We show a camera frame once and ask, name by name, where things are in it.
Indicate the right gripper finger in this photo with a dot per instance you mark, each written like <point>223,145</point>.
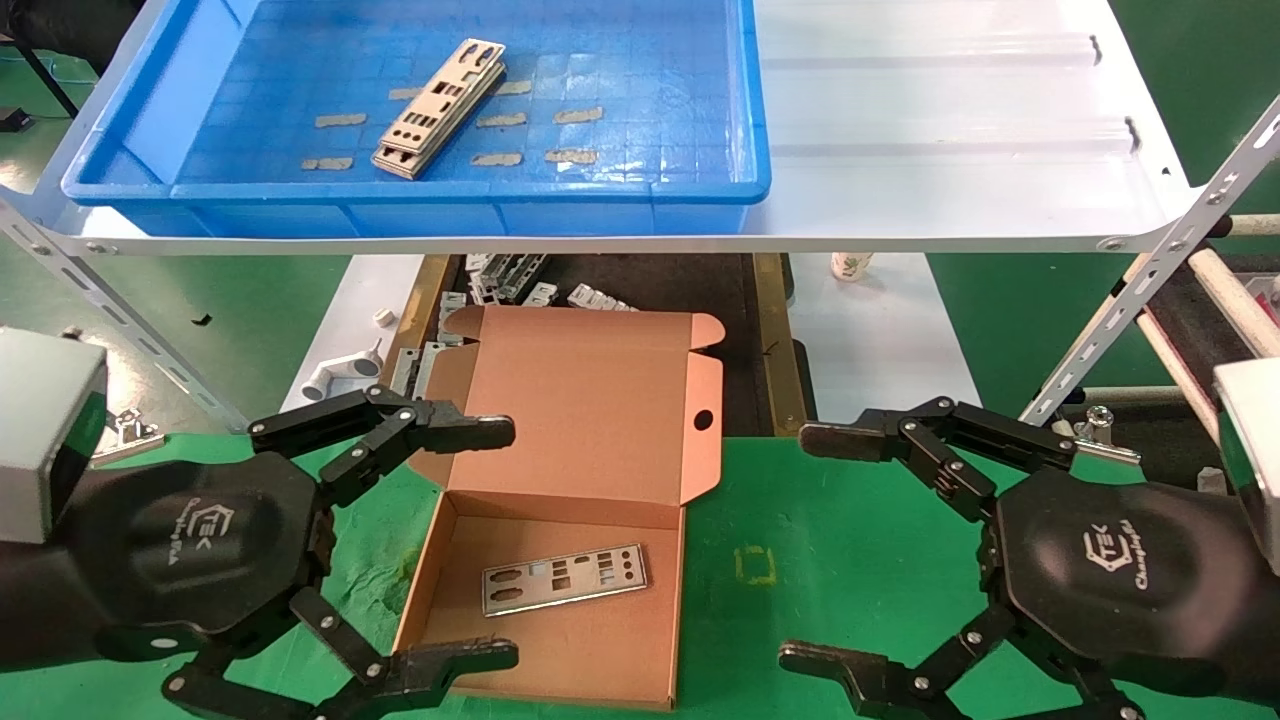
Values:
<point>850,438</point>

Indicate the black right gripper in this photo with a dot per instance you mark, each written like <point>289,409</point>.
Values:
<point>1130,580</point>

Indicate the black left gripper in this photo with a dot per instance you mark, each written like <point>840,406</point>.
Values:
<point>200,540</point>

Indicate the brown cardboard box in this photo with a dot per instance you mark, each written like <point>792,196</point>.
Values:
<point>590,400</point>

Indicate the blue plastic tray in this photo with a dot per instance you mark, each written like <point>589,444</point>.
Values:
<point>650,60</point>

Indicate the small black box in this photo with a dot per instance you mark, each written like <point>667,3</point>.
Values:
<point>12,119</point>

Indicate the white paper cup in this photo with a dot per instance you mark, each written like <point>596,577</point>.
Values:
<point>852,266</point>

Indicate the white pipe fitting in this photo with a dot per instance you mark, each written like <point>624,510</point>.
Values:
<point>340,375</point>

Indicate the silver binder clip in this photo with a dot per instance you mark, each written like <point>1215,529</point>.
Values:
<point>130,430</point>
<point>1100,418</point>

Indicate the white round rod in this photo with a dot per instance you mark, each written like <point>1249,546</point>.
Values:
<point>1235,300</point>
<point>1150,394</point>
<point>1175,370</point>
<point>1255,225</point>

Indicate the white metal shelf board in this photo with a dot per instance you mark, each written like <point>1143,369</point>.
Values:
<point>950,150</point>

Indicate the grey tape patch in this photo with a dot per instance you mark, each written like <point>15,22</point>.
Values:
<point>340,120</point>
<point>330,163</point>
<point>403,94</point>
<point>571,156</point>

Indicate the small metal bracket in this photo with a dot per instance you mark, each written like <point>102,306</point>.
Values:
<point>450,312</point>
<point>520,272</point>
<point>403,370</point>
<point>540,294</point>
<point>480,275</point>
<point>430,360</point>
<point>597,297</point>

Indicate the grey slotted angle post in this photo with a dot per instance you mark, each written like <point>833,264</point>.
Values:
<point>1150,274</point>
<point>150,345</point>

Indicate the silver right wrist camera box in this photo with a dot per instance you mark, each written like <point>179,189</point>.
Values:
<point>1255,450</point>

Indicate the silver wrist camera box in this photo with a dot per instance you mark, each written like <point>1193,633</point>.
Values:
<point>1255,450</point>
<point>40,430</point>

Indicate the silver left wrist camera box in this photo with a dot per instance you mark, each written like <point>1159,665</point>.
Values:
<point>40,430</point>

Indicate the black stand frame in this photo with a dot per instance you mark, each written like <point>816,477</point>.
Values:
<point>60,20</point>

